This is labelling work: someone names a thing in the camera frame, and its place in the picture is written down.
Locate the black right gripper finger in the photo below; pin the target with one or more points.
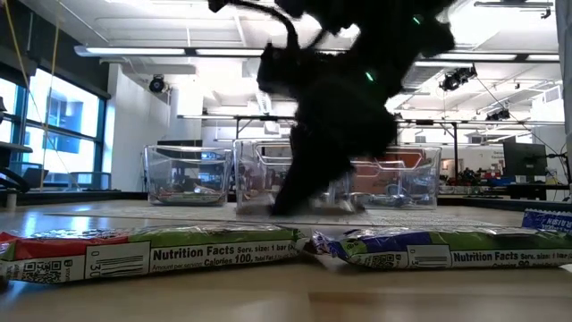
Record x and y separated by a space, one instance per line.
313 174

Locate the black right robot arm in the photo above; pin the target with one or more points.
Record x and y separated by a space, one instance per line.
384 31

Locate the clear plastic bin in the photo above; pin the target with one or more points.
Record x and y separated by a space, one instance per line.
259 170
187 170
402 174

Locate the orange background cabinet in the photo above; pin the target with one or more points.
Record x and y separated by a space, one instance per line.
402 158

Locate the cluttered background desk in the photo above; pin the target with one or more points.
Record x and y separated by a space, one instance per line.
491 185

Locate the black computer monitor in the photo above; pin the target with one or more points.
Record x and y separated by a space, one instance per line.
525 158

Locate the long ceiling light strip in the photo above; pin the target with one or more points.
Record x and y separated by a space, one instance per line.
134 50

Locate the large room window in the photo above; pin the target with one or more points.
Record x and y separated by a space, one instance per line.
62 134

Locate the grey desk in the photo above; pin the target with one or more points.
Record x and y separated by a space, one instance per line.
13 147

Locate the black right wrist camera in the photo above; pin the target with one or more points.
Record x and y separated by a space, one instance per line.
283 69

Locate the black ceiling camera cluster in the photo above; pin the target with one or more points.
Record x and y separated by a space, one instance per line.
458 78

